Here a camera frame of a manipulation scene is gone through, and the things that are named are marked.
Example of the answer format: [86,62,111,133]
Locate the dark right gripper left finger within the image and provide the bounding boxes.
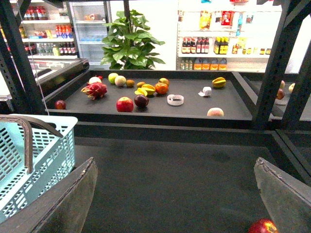
[0,157,98,233]

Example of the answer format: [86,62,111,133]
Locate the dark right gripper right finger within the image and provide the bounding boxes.
[254,157,311,233]

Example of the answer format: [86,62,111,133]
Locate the light blue plastic basket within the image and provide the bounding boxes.
[0,115,78,222]

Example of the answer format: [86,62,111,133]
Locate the red apple near gripper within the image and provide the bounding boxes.
[248,218,278,233]

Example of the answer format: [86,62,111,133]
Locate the small dark red apple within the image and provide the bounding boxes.
[54,100,66,110]

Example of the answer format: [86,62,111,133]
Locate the pale pink peach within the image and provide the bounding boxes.
[207,107,224,117]

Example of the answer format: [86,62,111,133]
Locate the black fruit display tray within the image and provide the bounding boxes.
[45,70,255,129]

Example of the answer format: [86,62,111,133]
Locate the large red apple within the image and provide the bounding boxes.
[116,97,134,112]

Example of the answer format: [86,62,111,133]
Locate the pink dragon fruit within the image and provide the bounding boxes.
[81,82,107,100]

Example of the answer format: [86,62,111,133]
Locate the dark purple plum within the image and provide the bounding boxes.
[134,94,149,108]

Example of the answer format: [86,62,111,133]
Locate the yellow starfruit right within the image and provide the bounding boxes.
[212,77,226,88]

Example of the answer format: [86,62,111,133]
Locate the yellow starfruit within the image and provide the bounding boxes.
[134,84,156,96]
[212,77,226,88]

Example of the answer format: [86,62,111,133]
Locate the pale round melon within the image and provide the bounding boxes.
[114,75,126,87]

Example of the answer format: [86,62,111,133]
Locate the green apple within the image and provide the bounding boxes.
[108,72,118,84]

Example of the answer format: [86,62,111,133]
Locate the brown kiwi left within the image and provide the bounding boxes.
[126,80,135,88]

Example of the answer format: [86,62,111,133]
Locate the brown kiwi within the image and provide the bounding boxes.
[126,80,135,88]
[137,82,145,88]

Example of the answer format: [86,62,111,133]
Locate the yellow starfruit centre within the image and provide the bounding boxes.
[134,84,156,96]

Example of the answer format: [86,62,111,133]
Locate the brown kiwi right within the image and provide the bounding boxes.
[137,82,145,88]

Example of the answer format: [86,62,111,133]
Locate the orange persimmon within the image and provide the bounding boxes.
[155,83,169,95]

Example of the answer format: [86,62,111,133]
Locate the red yellow apple behind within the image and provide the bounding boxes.
[158,78,170,86]

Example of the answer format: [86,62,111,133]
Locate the green potted plant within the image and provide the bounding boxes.
[101,10,165,70]

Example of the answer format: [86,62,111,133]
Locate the white drinks shelf left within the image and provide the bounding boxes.
[10,0,78,59]

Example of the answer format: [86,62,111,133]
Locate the white goods shelf right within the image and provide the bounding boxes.
[176,0,282,73]

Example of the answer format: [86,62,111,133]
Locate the glass door refrigerator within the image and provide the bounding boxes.
[68,0,111,68]

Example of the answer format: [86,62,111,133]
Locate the white foam net ring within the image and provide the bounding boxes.
[167,94,185,107]

